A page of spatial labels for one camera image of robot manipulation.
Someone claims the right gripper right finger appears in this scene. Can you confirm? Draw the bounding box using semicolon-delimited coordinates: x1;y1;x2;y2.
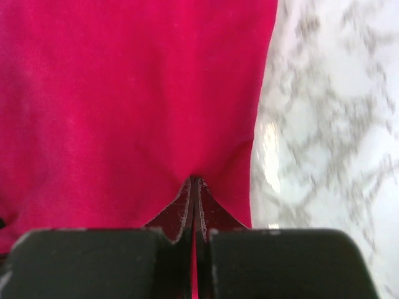
194;178;378;298

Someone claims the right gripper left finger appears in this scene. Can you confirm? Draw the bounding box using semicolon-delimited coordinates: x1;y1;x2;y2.
1;178;195;298

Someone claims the red t shirt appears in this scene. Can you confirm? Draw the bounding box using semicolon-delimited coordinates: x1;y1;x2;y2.
0;0;280;299

